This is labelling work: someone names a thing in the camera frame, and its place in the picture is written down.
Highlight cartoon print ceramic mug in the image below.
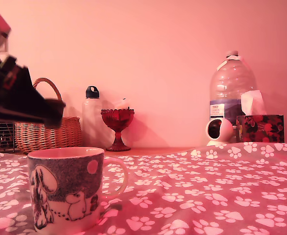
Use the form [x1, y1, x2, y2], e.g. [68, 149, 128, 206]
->
[27, 146, 129, 233]

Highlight wire utensil rack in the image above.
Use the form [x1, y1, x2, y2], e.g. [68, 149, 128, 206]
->
[0, 121, 16, 151]

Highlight floral tissue box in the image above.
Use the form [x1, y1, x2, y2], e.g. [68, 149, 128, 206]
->
[235, 114, 285, 143]

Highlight paw print cloth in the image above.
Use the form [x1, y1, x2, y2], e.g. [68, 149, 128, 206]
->
[0, 141, 287, 235]

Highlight white tissue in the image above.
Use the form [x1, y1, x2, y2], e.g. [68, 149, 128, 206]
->
[240, 90, 267, 116]

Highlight wicker basket with handle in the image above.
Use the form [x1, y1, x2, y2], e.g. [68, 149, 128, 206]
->
[14, 77, 83, 154]

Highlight white candle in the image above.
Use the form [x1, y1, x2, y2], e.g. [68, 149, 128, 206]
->
[115, 97, 128, 110]

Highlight small white round camera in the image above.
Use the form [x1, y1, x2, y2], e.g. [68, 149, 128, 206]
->
[205, 118, 234, 147]

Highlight white bottle with black cap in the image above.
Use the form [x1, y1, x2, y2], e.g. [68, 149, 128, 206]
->
[82, 85, 109, 149]

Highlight large clear water bottle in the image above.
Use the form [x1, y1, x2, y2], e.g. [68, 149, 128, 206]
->
[209, 50, 257, 128]

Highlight red glass goblet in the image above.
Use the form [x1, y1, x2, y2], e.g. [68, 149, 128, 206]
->
[100, 108, 135, 152]

